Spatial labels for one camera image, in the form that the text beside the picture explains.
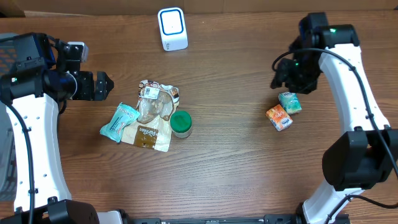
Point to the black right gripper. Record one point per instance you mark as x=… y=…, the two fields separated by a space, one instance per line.
x=285 y=78

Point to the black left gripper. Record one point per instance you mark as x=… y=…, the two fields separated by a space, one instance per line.
x=88 y=91

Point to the teal tissue pack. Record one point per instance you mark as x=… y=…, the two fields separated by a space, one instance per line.
x=290 y=102

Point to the mint green wipes pack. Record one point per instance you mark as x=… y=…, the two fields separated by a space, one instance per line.
x=123 y=116

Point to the orange tissue pack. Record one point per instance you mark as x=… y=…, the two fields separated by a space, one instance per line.
x=279 y=117

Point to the clear bag bread package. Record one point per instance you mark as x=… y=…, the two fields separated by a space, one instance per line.
x=156 y=104

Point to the green lid clear jar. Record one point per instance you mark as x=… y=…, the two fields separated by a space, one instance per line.
x=181 y=124

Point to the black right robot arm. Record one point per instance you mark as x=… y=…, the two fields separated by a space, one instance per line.
x=366 y=152

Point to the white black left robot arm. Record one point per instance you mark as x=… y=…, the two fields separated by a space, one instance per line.
x=39 y=74

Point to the white barcode scanner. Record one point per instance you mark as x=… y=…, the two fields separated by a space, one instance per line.
x=172 y=28

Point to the dark grey mesh basket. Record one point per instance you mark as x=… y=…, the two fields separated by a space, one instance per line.
x=8 y=157

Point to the brown cardboard backdrop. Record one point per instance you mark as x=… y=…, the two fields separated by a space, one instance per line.
x=21 y=8

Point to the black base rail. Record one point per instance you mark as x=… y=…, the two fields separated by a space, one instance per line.
x=217 y=221

